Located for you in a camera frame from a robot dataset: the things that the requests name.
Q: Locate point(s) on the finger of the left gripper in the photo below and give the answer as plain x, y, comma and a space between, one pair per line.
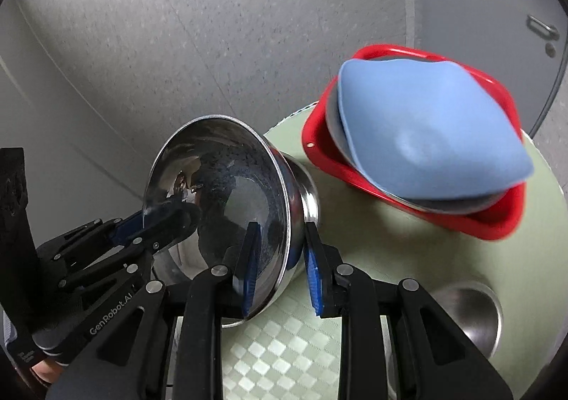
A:
127, 229
167, 224

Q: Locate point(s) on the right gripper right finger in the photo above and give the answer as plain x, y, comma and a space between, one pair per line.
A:
321, 262

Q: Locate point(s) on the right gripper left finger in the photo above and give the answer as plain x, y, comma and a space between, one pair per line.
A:
246, 270

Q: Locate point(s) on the large steel bowl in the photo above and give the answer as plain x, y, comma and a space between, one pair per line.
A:
235, 176

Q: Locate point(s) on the medium steel bowl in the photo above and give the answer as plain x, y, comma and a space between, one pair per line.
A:
476, 309

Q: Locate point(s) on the blue plate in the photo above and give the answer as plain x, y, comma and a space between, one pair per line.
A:
426, 129

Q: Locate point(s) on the person's left hand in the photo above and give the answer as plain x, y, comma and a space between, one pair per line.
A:
48, 371

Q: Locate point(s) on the red plastic basin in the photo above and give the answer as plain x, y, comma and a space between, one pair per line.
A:
424, 134

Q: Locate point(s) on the grey door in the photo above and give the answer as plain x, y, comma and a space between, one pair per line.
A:
492, 36

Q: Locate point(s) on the metal door handle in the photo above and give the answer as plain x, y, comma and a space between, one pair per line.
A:
544, 30

